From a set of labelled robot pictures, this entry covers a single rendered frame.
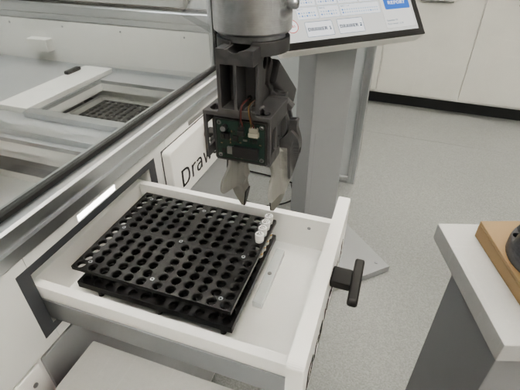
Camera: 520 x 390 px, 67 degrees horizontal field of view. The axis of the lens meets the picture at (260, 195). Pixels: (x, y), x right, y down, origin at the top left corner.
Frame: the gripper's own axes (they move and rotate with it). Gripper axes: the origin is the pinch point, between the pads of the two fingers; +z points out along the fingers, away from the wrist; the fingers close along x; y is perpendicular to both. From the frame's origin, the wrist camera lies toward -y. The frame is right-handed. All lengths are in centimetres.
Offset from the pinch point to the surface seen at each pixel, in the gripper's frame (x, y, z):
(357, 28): 0, -90, -4
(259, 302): 2.2, 6.4, 12.7
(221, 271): -2.5, 7.6, 7.5
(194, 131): -21.2, -22.6, 4.0
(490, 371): 39, -10, 35
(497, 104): 91, -286, 78
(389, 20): 9, -100, -5
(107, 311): -13.2, 16.7, 8.8
